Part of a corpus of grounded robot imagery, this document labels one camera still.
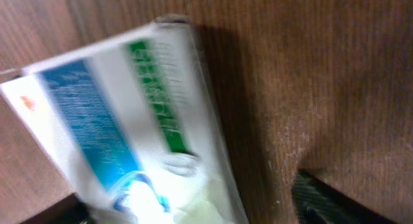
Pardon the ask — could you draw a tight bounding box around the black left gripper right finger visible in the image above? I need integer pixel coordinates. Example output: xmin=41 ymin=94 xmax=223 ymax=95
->
xmin=292 ymin=170 xmax=394 ymax=224

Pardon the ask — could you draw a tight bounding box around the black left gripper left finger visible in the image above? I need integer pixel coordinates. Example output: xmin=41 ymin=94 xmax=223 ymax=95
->
xmin=21 ymin=194 xmax=94 ymax=224

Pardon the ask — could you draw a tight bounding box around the white Panadol box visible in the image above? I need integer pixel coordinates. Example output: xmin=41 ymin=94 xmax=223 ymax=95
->
xmin=1 ymin=14 xmax=248 ymax=223

